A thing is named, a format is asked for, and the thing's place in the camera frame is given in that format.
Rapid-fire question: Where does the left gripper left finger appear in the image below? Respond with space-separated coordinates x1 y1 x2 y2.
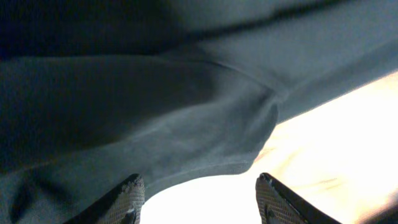
65 174 146 224

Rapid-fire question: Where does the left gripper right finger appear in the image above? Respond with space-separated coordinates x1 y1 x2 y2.
256 173 340 224

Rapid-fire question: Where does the plain black t-shirt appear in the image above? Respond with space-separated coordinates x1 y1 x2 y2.
1 0 397 223

